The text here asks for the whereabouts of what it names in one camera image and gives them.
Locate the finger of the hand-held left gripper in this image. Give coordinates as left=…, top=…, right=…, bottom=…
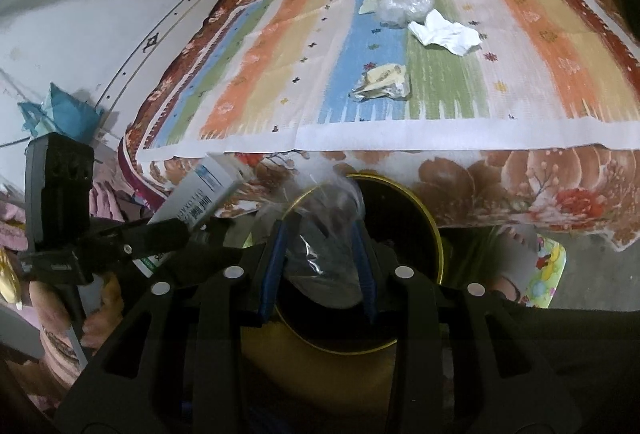
left=121, top=218, right=235, bottom=261

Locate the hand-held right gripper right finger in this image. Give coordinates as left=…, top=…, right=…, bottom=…
left=347, top=216, right=583, bottom=434

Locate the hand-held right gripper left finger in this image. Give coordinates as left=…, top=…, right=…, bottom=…
left=52, top=216, right=301, bottom=434

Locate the clear plastic bag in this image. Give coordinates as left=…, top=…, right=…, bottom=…
left=252, top=174, right=369, bottom=310

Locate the black bin with gold rim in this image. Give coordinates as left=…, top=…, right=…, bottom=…
left=272, top=173, right=445, bottom=356

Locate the white and blue carton box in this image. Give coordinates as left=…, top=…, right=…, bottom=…
left=132, top=153, right=252, bottom=280

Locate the yellow foil wrapper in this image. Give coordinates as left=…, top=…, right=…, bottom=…
left=352, top=63, right=411, bottom=101

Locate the white tissue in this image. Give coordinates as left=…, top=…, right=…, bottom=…
left=407, top=9, right=481, bottom=56

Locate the clear plastic wrap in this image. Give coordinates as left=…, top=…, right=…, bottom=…
left=375, top=0, right=434, bottom=28

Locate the person's left hand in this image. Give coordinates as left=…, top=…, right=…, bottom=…
left=81, top=273, right=126, bottom=349

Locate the teal cloth bag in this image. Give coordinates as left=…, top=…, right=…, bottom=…
left=17, top=83, right=106, bottom=140

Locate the brown floral bed sheet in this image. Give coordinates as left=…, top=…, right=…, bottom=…
left=117, top=0, right=640, bottom=250

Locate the striped pastel mat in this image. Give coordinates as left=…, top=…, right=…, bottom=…
left=135, top=0, right=640, bottom=162

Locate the black garment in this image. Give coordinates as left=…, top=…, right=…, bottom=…
left=500, top=303, right=640, bottom=434

